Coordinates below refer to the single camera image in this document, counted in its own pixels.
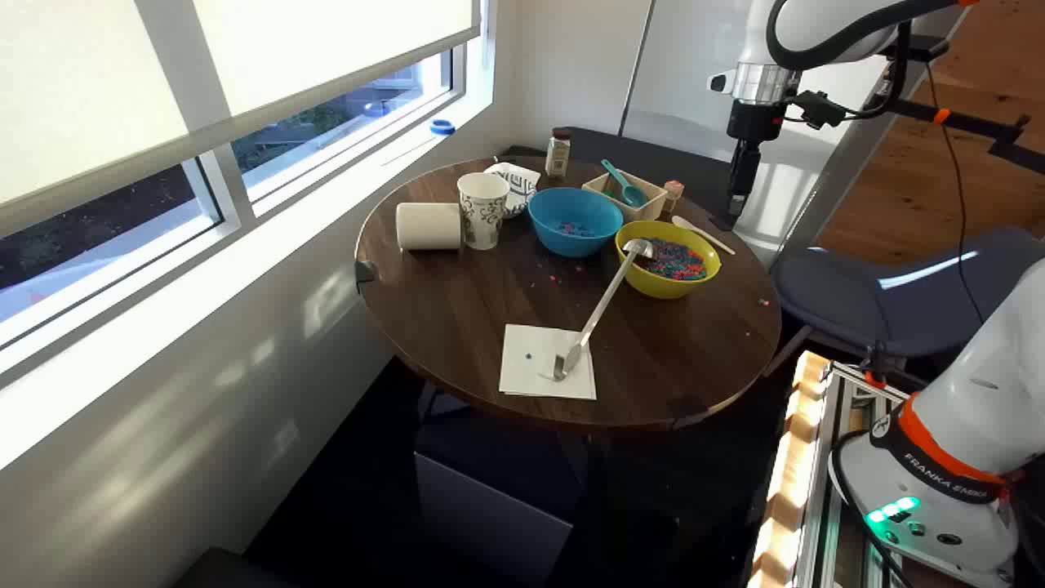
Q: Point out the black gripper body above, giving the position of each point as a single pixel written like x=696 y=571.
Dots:
x=747 y=125

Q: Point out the silver ladle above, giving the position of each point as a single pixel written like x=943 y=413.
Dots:
x=580 y=349

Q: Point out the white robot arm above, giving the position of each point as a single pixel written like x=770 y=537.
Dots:
x=931 y=474

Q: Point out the teal scoop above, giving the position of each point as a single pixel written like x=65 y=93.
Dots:
x=623 y=187

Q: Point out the yellow bowl with beads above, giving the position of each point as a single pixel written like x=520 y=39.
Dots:
x=676 y=267

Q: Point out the blue bowl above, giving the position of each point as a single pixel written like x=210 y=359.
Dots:
x=573 y=224

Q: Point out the small wooden block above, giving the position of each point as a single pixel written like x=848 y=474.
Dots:
x=675 y=194

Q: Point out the cream plastic spoon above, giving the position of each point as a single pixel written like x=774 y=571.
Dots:
x=696 y=229

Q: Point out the wooden box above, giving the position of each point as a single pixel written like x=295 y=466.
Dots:
x=608 y=192

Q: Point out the glass jar with lid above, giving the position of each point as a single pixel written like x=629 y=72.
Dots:
x=556 y=156

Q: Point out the round wooden table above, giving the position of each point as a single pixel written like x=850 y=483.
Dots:
x=657 y=363

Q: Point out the patterned paper cup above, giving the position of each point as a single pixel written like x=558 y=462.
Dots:
x=482 y=205

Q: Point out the blue tape roll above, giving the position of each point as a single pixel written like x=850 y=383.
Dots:
x=443 y=128

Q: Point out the white paper napkin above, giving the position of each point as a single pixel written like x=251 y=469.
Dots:
x=543 y=363

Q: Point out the white paper roll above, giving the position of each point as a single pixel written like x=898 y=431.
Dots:
x=426 y=226

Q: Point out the grey cabinet under table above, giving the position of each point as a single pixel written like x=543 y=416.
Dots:
x=496 y=496

